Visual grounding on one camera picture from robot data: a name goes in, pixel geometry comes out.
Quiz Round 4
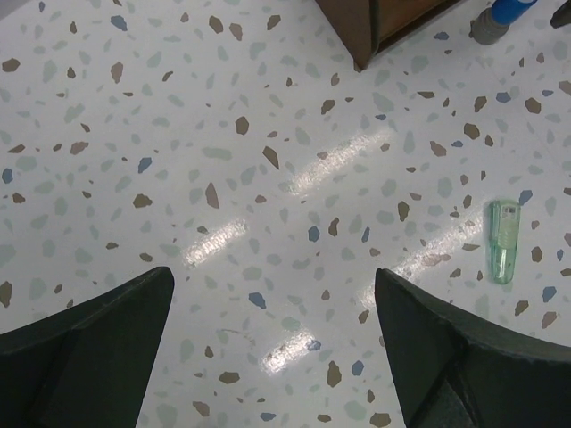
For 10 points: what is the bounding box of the brown wooden desk organizer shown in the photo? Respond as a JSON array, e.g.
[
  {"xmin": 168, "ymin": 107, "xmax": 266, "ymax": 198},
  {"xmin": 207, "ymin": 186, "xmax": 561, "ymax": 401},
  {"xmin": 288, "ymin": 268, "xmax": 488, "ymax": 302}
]
[{"xmin": 316, "ymin": 0, "xmax": 461, "ymax": 71}]

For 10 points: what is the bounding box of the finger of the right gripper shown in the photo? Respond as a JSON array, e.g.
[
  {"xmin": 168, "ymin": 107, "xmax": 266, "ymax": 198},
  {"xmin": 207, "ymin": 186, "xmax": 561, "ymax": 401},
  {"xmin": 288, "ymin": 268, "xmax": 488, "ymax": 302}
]
[{"xmin": 550, "ymin": 0, "xmax": 571, "ymax": 29}]

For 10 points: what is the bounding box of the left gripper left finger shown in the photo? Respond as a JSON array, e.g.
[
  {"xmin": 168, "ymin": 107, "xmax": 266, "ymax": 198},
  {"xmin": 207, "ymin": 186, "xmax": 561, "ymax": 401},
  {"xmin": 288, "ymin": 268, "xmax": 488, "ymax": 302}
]
[{"xmin": 1, "ymin": 267, "xmax": 174, "ymax": 427}]

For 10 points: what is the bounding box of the green transparent tube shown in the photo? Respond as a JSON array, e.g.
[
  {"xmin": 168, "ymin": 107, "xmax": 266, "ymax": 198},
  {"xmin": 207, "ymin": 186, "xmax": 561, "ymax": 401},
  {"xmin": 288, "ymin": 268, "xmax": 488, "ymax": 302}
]
[{"xmin": 489, "ymin": 199, "xmax": 521, "ymax": 284}]

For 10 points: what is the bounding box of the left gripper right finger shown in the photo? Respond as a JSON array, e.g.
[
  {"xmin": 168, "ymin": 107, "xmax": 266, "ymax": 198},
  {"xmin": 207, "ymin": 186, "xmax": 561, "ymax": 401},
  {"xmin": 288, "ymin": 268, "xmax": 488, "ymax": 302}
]
[{"xmin": 375, "ymin": 268, "xmax": 570, "ymax": 427}]

